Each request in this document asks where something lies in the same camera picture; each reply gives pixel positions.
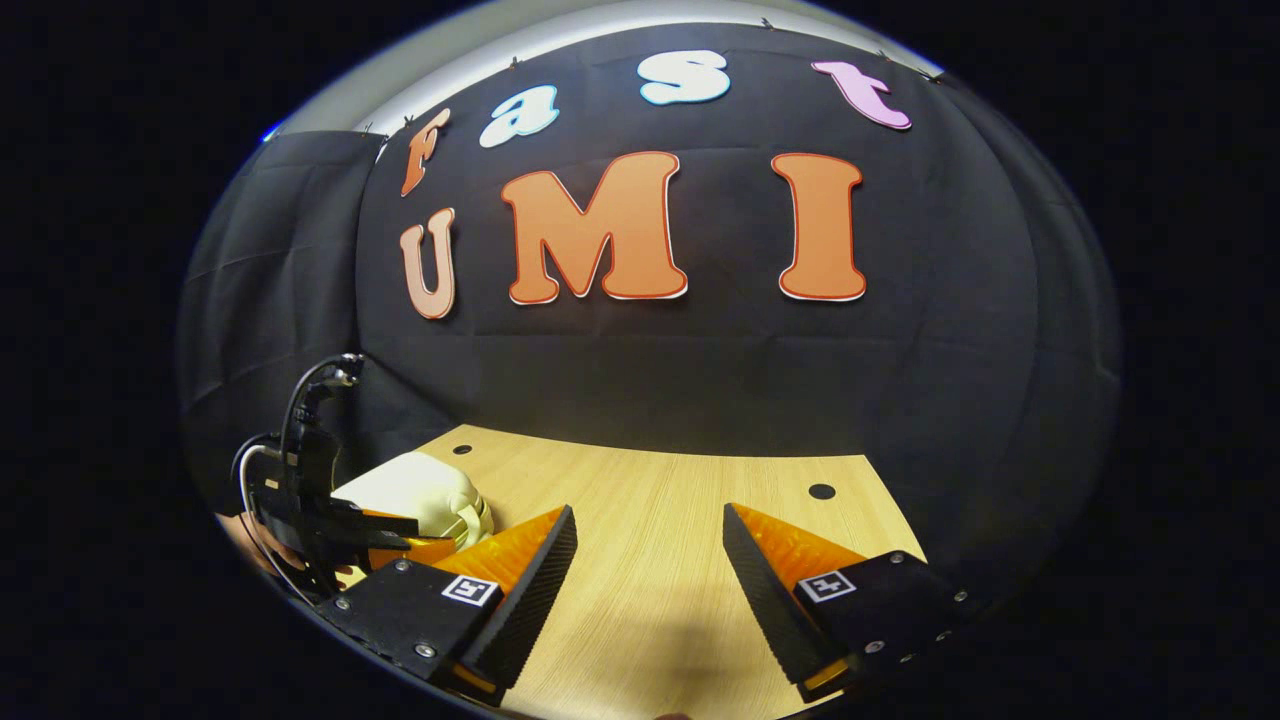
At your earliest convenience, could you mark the pale yellow small suitcase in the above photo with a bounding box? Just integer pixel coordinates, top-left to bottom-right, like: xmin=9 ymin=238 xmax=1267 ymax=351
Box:
xmin=330 ymin=450 xmax=496 ymax=561

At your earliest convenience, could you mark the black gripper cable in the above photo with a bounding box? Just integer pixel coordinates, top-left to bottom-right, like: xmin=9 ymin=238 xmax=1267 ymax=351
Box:
xmin=280 ymin=353 xmax=366 ymax=471

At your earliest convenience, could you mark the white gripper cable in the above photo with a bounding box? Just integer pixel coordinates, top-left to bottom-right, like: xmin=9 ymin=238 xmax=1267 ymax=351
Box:
xmin=231 ymin=443 xmax=313 ymax=603

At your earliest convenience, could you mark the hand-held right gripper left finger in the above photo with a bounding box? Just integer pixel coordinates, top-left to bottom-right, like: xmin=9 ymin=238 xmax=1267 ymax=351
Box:
xmin=315 ymin=503 xmax=580 ymax=707

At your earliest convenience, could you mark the black backdrop cloth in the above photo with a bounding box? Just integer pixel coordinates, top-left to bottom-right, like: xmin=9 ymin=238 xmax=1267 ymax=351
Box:
xmin=178 ymin=22 xmax=1123 ymax=611

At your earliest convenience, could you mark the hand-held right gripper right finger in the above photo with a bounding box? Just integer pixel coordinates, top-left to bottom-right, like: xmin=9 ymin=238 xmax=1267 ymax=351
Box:
xmin=722 ymin=503 xmax=988 ymax=706

